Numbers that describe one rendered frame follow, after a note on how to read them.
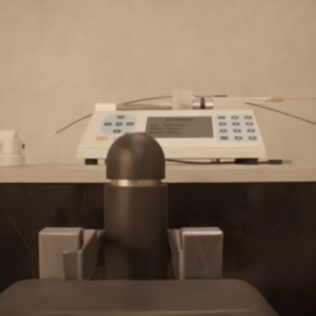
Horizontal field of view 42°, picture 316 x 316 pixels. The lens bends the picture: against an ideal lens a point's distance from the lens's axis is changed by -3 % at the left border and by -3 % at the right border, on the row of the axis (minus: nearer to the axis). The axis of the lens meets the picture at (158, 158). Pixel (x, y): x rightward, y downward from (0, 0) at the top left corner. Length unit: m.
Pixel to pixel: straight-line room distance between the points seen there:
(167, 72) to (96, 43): 0.25
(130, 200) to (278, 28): 1.37
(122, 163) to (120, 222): 0.02
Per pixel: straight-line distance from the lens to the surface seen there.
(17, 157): 0.38
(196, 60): 1.41
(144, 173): 0.16
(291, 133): 1.44
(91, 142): 0.56
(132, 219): 0.16
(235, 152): 0.53
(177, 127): 0.57
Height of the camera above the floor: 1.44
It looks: 1 degrees up
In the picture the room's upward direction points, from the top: straight up
